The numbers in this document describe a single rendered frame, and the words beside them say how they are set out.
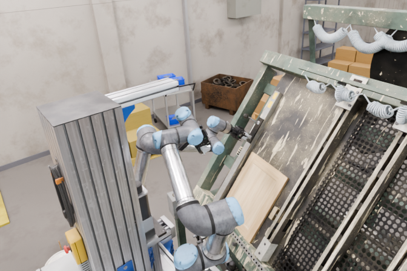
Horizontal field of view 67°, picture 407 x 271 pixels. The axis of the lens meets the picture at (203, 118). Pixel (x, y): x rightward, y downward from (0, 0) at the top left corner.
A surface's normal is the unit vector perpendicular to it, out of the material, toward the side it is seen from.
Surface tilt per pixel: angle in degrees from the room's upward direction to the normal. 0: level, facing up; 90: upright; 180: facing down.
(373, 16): 90
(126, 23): 90
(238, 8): 90
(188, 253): 8
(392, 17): 90
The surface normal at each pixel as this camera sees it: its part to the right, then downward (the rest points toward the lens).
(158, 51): 0.62, 0.30
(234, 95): -0.61, 0.37
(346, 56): -0.76, 0.32
